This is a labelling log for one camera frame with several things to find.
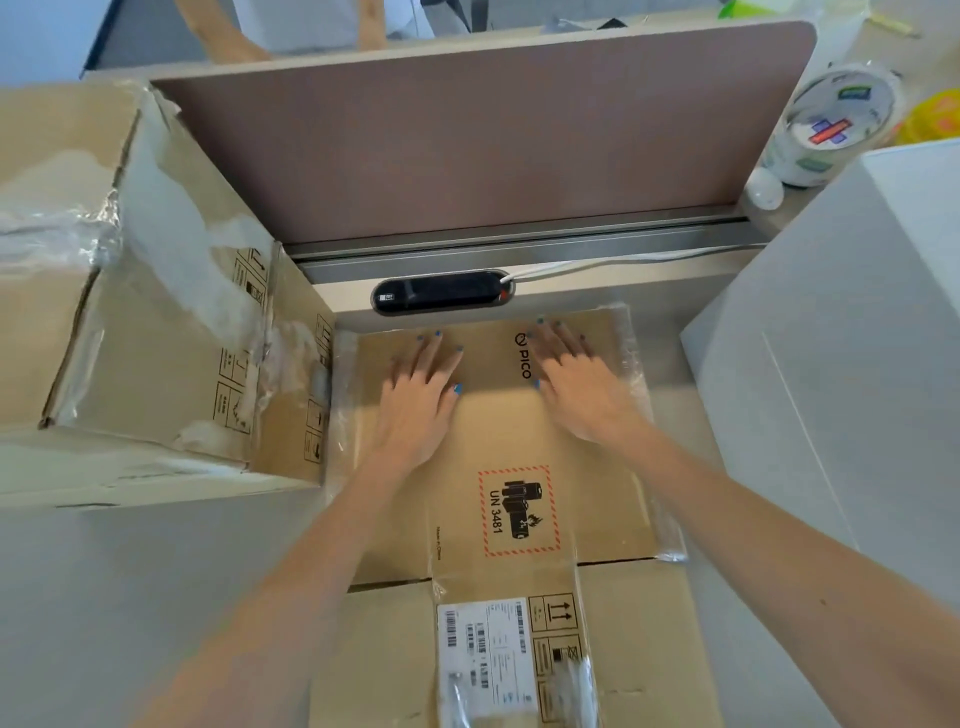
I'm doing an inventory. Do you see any person's left hand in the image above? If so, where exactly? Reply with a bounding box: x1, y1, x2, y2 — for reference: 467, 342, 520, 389
371, 332, 466, 483

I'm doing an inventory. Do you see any person's right hand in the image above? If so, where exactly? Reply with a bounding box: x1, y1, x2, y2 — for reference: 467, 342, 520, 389
524, 318, 652, 453

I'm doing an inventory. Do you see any white box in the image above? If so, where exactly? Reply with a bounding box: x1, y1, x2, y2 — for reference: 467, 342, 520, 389
678, 299, 864, 556
704, 138, 960, 594

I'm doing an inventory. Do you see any person's left forearm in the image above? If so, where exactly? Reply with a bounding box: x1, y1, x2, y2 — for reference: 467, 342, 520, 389
142, 457, 421, 728

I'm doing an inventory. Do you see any person's right forearm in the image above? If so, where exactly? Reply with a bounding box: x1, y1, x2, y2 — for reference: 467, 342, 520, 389
614, 427, 960, 728

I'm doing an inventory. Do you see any black desk power socket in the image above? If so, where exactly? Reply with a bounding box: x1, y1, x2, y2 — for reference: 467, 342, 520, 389
371, 269, 517, 316

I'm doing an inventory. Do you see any round beige shelf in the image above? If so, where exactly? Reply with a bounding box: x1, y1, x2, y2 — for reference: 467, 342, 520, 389
738, 179, 826, 234

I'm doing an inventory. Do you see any small white round cap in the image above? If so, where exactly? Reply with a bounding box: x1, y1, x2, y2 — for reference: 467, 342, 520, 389
743, 166, 785, 211

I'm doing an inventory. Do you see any mauve desk divider panel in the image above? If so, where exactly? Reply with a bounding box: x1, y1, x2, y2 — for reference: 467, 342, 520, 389
149, 18, 819, 286

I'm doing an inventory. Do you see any white tape roll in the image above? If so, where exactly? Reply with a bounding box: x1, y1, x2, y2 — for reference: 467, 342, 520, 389
761, 63, 905, 189

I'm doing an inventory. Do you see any black tablet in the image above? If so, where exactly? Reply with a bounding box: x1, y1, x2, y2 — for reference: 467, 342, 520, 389
543, 16, 628, 35

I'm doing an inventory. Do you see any yellow lid jar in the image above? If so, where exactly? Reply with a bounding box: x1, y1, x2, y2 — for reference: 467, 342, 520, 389
896, 89, 960, 148

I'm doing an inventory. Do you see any white plastic tub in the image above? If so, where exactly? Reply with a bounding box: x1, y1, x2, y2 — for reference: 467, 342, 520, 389
813, 0, 871, 69

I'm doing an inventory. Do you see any white desk cable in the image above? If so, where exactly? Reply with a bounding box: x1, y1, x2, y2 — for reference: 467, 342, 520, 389
498, 251, 751, 285

